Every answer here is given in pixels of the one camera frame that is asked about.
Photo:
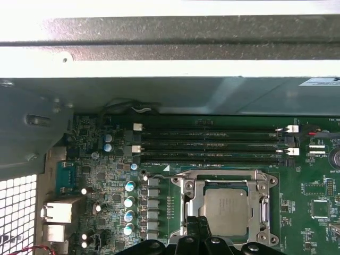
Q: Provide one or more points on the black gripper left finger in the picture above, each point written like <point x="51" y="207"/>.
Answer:
<point x="192" y="225"/>

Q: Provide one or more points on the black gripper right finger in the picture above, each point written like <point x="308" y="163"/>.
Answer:
<point x="204" y="228"/>

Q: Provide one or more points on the silver CPU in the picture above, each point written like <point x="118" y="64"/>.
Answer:
<point x="225" y="210"/>

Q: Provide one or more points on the metal socket cover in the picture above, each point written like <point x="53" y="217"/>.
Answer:
<point x="199" y="194"/>

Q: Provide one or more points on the CPU socket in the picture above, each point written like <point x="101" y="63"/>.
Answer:
<point x="182" y="183"/>

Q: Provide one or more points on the RAM slot black clips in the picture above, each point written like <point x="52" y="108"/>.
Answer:
<point x="225" y="140"/>
<point x="225" y="160"/>

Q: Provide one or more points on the RAM slot white clips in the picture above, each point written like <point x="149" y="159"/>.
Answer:
<point x="225" y="151"/>
<point x="225" y="130"/>

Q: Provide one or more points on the grey square inductor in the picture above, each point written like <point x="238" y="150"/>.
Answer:
<point x="156" y="214"/>
<point x="156" y="235"/>
<point x="156" y="183"/>
<point x="156" y="193"/>
<point x="156" y="204"/>
<point x="156" y="225"/>

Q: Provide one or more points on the blue silver capacitor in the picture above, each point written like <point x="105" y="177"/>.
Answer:
<point x="130" y="186"/>
<point x="107" y="148"/>
<point x="107" y="138"/>
<point x="134" y="166"/>
<point x="130" y="215"/>
<point x="128" y="203"/>
<point x="129" y="228"/>

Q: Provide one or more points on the green motherboard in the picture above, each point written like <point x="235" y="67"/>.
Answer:
<point x="292" y="186"/>

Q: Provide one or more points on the black square chip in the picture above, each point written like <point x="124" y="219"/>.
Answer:
<point x="320" y="209"/>

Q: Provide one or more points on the silver ethernet port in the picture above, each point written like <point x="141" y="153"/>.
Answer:
<point x="57" y="211"/>

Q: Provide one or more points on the blue board connector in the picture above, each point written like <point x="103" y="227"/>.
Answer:
<point x="65" y="176"/>

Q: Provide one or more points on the silver usb port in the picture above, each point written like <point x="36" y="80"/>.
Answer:
<point x="54" y="233"/>

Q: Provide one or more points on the silver coin battery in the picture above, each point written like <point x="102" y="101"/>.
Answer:
<point x="336" y="159"/>

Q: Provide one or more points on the black PC case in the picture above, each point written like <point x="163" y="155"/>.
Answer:
<point x="170" y="32"/>

